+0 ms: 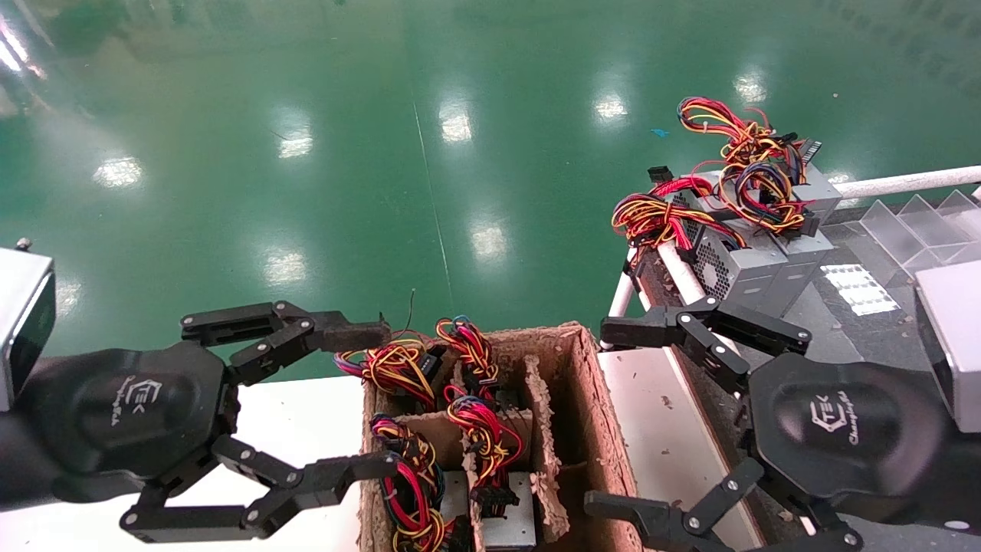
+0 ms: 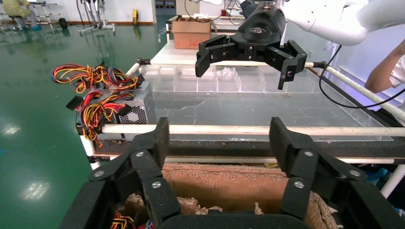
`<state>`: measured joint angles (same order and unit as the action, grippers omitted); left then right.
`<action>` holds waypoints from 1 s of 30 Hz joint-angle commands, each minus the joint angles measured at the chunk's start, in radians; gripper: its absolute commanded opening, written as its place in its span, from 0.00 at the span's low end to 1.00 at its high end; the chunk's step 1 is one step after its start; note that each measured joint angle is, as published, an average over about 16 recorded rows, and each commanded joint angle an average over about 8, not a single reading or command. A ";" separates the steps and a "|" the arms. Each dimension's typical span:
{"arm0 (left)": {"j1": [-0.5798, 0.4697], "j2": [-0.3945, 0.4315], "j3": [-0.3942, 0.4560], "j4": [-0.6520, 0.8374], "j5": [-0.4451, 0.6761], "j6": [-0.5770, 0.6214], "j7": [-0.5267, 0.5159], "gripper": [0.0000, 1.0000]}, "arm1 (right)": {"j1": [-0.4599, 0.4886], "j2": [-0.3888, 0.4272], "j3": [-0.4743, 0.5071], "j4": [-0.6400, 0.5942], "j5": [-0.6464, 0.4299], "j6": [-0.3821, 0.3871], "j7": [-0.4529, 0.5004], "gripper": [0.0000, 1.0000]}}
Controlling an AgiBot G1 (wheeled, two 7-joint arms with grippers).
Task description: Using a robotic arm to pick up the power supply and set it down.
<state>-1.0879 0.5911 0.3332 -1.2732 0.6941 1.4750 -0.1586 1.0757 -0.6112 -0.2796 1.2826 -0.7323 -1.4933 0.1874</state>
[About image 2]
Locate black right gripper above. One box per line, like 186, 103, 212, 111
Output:
195, 4, 308, 91

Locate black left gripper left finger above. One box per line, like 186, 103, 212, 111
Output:
60, 117, 181, 229

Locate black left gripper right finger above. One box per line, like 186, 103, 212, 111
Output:
269, 116, 405, 229

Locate person bare forearm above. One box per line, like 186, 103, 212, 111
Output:
364, 39, 405, 94

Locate clear plastic bag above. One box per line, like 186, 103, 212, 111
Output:
217, 67, 238, 78

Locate white machine column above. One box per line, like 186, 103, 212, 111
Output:
278, 19, 289, 45

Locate white shelf rack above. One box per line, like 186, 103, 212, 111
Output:
210, 14, 241, 35

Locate dark grey box device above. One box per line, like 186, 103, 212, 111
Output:
240, 0, 257, 19

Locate clear acrylic compartment tray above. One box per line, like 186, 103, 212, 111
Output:
139, 64, 393, 141

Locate white pipe leg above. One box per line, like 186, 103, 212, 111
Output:
381, 164, 405, 198
80, 135, 100, 170

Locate printed brown cardboard box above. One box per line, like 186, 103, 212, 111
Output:
171, 17, 212, 50

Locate black cart deck edge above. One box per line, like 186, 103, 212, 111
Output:
95, 137, 405, 159

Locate blue plastic item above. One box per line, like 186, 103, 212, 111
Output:
367, 167, 391, 190

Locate ragged brown cardboard box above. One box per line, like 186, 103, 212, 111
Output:
121, 163, 339, 229

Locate white standing fan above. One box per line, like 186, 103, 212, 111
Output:
323, 40, 341, 64

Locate person white shirt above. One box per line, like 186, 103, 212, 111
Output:
388, 55, 405, 88

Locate white equipment stand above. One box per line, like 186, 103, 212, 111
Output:
77, 0, 116, 35

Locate white step ladder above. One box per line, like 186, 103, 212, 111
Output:
32, 1, 61, 31

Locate seated person in yellow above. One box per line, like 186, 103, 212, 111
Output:
1, 0, 42, 31

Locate silver power supply with wires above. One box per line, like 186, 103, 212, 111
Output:
50, 62, 152, 95
65, 90, 156, 148

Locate red yellow wire bundle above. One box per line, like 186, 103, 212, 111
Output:
110, 211, 156, 229

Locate white pipe rail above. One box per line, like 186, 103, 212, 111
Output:
139, 59, 314, 68
322, 64, 405, 124
164, 156, 396, 165
126, 62, 141, 76
101, 124, 405, 137

